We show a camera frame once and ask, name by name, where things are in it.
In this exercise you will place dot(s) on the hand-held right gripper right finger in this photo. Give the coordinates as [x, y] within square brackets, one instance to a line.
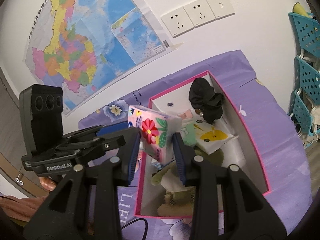
[177, 160]

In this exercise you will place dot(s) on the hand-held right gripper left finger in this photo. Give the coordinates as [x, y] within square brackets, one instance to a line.
[132, 160]

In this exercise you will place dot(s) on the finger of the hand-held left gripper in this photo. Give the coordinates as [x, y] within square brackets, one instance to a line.
[100, 142]
[112, 128]

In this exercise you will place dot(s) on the green plush turtle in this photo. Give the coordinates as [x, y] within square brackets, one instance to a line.
[160, 176]

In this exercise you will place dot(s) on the mint green cloth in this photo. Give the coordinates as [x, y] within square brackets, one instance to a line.
[190, 135]

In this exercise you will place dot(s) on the red white snack packet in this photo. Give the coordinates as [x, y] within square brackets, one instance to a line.
[155, 132]

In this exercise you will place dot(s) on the white tissue pack yellow print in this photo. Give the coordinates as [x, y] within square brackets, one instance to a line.
[215, 136]

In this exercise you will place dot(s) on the black cloth scrunchie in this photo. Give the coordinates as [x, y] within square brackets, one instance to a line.
[202, 95]

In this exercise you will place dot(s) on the pink cardboard box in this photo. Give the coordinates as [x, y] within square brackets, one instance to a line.
[247, 150]

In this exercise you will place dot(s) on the person's left forearm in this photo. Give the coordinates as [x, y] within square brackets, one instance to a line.
[20, 205]

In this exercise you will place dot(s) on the person's left hand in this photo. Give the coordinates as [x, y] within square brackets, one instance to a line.
[47, 183]

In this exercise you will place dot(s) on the grey wooden door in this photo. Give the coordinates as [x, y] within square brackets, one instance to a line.
[7, 130]

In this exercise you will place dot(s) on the small pink packet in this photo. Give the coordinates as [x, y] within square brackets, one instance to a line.
[186, 115]

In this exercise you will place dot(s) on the purple floral bedsheet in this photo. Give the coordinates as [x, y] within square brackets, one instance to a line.
[275, 142]

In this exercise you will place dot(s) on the blue plastic rack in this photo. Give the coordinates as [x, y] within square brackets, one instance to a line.
[307, 77]

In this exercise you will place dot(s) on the yellow plastic item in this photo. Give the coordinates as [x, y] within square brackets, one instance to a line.
[300, 8]

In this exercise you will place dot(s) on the colourful wall map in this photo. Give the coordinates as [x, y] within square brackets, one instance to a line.
[87, 42]

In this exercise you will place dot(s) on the white wall socket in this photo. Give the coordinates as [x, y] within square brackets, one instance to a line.
[177, 22]
[200, 12]

